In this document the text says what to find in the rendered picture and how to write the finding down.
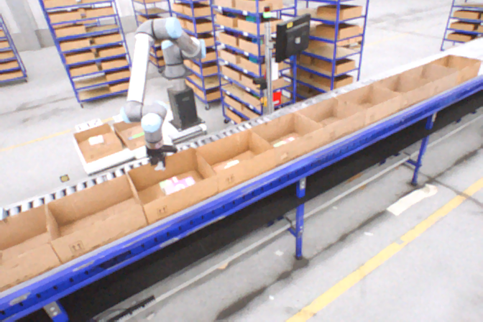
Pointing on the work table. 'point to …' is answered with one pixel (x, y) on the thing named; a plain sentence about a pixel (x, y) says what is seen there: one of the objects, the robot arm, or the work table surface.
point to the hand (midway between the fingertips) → (163, 167)
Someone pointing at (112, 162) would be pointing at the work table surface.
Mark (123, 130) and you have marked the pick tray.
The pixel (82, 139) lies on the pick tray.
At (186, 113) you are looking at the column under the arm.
